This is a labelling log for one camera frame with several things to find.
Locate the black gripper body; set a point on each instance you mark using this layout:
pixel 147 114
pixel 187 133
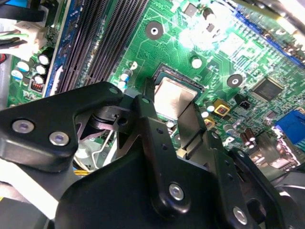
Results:
pixel 114 195

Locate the silver CPU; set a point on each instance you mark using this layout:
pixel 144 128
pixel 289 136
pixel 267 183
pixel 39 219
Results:
pixel 171 97

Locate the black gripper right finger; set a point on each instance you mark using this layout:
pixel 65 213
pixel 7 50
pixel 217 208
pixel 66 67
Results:
pixel 193 133

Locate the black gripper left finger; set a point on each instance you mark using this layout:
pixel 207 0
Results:
pixel 52 114

